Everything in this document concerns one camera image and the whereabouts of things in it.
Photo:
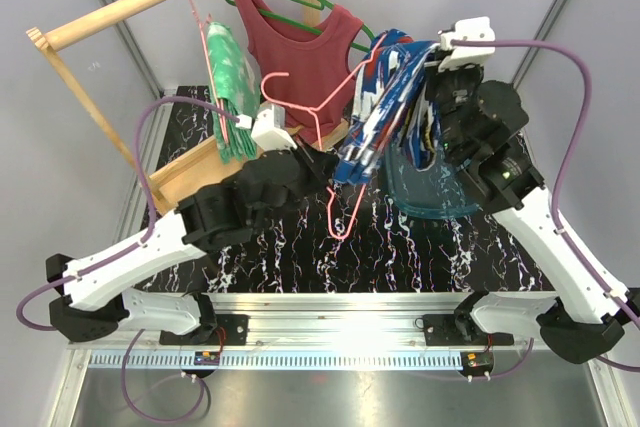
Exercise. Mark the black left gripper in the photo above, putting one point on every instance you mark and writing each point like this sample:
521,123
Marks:
319,165

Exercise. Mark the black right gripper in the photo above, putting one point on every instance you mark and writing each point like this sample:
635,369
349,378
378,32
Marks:
437,78

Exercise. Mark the blue patterned trousers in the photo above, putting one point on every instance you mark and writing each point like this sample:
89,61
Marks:
386,111

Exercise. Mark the green tie-dye trousers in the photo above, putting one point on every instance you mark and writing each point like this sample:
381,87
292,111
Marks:
236,87

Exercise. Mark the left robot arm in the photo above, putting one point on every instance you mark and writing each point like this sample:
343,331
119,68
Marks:
96,294

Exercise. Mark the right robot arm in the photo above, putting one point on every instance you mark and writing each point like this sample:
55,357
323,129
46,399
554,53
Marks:
586,315

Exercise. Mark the teal transparent plastic bin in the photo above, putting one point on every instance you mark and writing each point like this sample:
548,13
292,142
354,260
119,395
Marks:
433,194

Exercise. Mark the maroon tank top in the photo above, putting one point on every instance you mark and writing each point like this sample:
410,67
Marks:
316,64

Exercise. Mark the wooden clothes rack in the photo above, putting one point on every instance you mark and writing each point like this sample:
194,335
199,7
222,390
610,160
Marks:
115,13

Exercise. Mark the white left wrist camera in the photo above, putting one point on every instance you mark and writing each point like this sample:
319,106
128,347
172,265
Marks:
267,128

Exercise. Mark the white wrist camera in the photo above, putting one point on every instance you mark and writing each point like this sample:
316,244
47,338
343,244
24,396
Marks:
466,42
267,128

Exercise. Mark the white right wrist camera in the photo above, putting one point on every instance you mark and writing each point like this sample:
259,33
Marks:
466,42

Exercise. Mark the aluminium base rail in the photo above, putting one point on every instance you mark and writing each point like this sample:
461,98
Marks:
374,332

